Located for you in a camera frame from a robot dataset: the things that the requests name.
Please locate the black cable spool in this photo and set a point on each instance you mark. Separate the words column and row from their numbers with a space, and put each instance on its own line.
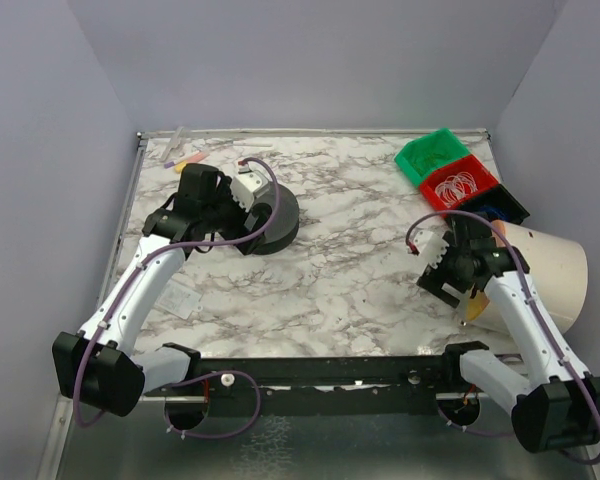
column 282, row 231

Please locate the clear plastic tube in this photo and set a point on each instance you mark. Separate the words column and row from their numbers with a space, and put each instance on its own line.
column 174, row 142

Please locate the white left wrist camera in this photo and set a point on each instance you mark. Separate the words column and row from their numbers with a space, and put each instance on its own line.
column 247, row 186

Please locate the aluminium frame rail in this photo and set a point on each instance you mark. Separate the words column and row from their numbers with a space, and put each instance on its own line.
column 63, row 414

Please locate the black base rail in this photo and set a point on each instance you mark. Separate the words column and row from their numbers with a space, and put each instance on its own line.
column 321, row 386

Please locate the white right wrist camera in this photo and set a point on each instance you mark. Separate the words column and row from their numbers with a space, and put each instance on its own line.
column 428, row 248

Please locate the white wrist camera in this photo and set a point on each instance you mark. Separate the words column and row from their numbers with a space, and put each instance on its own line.
column 247, row 186
column 428, row 248

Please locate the large white cylinder bucket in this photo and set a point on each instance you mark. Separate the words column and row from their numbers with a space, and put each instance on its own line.
column 560, row 274

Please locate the black plastic bin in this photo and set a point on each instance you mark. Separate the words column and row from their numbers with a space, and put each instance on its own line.
column 496, row 203

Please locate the green plastic bin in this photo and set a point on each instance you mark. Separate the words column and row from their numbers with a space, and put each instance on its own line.
column 421, row 157

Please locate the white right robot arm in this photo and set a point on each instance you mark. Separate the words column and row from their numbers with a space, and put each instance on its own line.
column 555, row 404

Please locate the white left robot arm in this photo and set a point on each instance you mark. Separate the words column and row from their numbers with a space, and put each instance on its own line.
column 96, row 367

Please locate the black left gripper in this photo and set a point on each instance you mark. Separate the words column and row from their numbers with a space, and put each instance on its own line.
column 255, row 229

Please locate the white paper label packet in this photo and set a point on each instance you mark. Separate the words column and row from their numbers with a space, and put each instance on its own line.
column 179, row 300

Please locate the purple yellow pink markers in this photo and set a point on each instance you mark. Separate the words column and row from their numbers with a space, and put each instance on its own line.
column 180, row 164

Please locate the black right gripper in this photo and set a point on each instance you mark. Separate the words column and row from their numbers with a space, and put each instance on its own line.
column 440, row 285

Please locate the red plastic bin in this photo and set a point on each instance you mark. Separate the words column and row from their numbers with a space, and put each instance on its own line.
column 461, row 180

